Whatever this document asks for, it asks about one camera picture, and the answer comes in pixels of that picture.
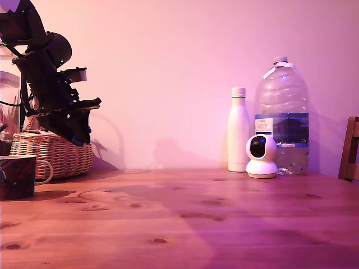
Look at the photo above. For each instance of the dark patterned coffee mug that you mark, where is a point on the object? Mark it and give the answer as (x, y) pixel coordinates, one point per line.
(16, 179)

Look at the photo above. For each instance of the woven wicker basket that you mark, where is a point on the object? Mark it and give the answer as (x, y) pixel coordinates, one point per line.
(56, 157)

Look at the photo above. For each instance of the glass jar with white lid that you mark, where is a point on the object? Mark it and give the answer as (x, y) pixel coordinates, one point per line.
(8, 79)

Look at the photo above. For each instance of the white insulated bottle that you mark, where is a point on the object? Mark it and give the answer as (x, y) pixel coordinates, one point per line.
(238, 134)

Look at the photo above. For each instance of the large clear water bottle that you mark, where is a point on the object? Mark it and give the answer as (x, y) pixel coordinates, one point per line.
(283, 95)

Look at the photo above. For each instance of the wooden chair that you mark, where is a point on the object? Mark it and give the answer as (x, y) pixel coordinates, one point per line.
(350, 157)

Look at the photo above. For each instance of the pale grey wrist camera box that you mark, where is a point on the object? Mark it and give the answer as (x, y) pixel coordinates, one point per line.
(78, 75)

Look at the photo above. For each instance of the small white round camera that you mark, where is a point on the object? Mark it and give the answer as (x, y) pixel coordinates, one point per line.
(263, 165)

